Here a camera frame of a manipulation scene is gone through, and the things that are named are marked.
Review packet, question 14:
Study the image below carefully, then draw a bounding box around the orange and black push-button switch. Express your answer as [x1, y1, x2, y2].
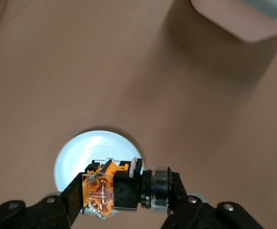
[81, 156, 177, 219]

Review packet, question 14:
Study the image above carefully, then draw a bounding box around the white lidded plastic box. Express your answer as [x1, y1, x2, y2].
[190, 0, 277, 44]

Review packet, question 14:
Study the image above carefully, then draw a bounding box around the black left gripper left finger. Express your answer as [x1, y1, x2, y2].
[0, 171, 83, 229]

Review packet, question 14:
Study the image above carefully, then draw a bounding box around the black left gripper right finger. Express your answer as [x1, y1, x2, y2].
[162, 172, 265, 229]

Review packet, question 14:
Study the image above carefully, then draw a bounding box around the light blue round plate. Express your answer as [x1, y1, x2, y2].
[53, 128, 145, 193]

